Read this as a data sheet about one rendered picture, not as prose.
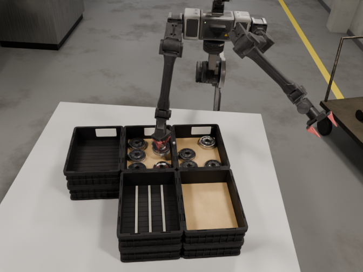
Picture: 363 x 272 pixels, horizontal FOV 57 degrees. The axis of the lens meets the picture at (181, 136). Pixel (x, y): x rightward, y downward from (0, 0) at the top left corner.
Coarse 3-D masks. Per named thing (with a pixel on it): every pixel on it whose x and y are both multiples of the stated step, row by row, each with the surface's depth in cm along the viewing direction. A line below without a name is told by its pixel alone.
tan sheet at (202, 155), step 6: (180, 138) 215; (186, 138) 215; (192, 138) 216; (198, 138) 216; (180, 144) 211; (186, 144) 211; (192, 144) 211; (198, 144) 211; (198, 150) 207; (204, 150) 207; (210, 150) 208; (216, 150) 208; (198, 156) 203; (204, 156) 203; (210, 156) 203; (216, 156) 204; (180, 162) 198; (198, 162) 198
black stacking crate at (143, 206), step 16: (128, 176) 177; (144, 176) 178; (160, 176) 179; (128, 192) 178; (144, 192) 179; (160, 192) 179; (128, 208) 170; (144, 208) 170; (160, 208) 171; (176, 208) 170; (128, 224) 163; (144, 224) 163; (160, 224) 164; (176, 224) 164; (128, 240) 150; (144, 240) 151; (160, 240) 152; (176, 240) 152
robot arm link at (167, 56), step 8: (160, 40) 151; (160, 48) 152; (168, 56) 154; (176, 56) 154; (168, 64) 156; (168, 72) 159; (168, 80) 162; (168, 88) 165; (160, 96) 168; (168, 96) 168; (160, 104) 171; (168, 104) 171; (160, 112) 174; (168, 112) 174
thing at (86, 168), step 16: (80, 128) 203; (96, 128) 205; (80, 144) 206; (96, 144) 207; (112, 144) 208; (80, 160) 195; (96, 160) 196; (112, 160) 197; (80, 176) 178; (96, 176) 179; (112, 176) 180
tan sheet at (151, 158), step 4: (148, 140) 212; (168, 140) 213; (148, 144) 209; (128, 148) 205; (148, 148) 206; (128, 152) 202; (148, 152) 203; (152, 152) 204; (148, 156) 201; (152, 156) 201; (156, 156) 201; (164, 156) 201; (168, 156) 202; (128, 160) 197; (148, 160) 198; (152, 160) 198; (156, 160) 198; (160, 160) 198; (164, 160) 198; (168, 160) 199; (128, 164) 195; (144, 164) 195; (148, 164) 195; (152, 164) 196
